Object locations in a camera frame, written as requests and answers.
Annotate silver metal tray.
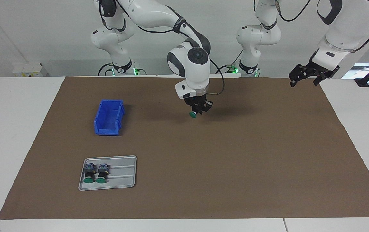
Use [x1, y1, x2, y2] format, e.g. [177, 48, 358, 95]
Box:
[78, 155, 137, 191]

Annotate white cardboard box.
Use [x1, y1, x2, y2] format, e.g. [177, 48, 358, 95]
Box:
[12, 62, 43, 77]

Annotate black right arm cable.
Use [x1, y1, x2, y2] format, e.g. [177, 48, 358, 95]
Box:
[98, 0, 225, 96]

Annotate green push button switch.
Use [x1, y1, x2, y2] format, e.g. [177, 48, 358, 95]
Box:
[82, 163, 95, 184]
[95, 164, 109, 184]
[189, 106, 204, 119]

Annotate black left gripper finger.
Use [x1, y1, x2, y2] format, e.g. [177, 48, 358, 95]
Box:
[313, 72, 330, 86]
[289, 64, 309, 87]

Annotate blue plastic storage bin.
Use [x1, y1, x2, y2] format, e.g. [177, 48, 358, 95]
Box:
[94, 99, 125, 136]

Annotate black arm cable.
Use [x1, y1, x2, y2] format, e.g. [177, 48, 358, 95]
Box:
[98, 0, 225, 96]
[275, 0, 369, 53]

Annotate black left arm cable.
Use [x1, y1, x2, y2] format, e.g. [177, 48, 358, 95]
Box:
[275, 0, 369, 53]

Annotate brown paper table mat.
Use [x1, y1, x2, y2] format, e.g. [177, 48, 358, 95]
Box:
[0, 76, 369, 220]

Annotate black base cable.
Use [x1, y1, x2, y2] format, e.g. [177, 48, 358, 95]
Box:
[98, 63, 113, 76]
[216, 50, 243, 74]

